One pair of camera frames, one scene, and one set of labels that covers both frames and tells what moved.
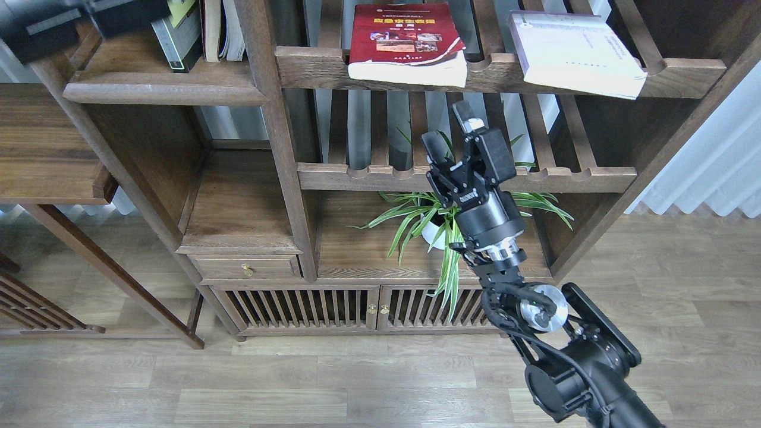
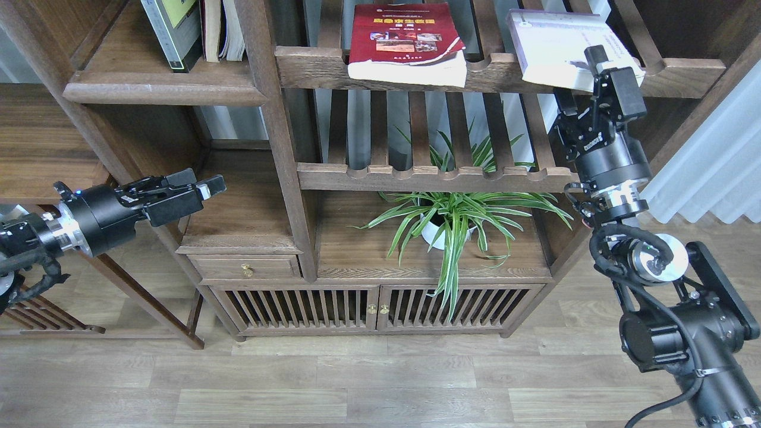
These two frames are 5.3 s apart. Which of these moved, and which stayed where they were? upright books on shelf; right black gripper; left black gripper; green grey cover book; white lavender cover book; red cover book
Moved: right black gripper; left black gripper
Stayed: red cover book; green grey cover book; upright books on shelf; white lavender cover book
